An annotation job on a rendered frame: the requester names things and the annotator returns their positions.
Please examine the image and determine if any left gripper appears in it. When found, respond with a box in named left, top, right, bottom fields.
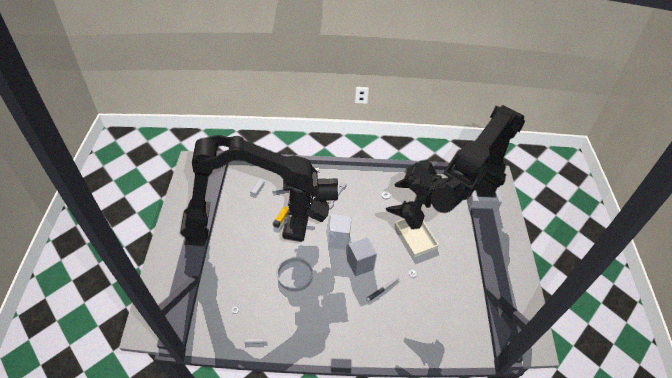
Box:
left=282, top=197, right=310, bottom=242

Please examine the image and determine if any beige open-top tray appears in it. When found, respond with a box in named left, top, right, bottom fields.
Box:
left=394, top=219, right=439, bottom=258

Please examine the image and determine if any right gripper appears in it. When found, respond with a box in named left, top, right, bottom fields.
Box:
left=386, top=160, right=445, bottom=230

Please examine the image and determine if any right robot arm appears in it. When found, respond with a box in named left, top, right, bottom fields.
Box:
left=404, top=105, right=525, bottom=213

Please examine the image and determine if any grey flat bar with wider ends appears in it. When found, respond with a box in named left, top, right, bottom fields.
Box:
left=328, top=182, right=346, bottom=209

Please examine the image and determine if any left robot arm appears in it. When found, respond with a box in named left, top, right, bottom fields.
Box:
left=180, top=135, right=338, bottom=246

